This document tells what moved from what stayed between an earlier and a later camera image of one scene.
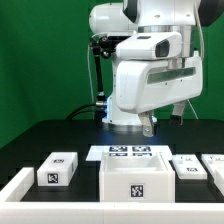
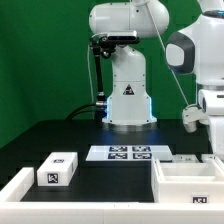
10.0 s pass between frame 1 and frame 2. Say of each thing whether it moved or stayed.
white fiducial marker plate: stayed
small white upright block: stayed
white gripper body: moved
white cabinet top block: stayed
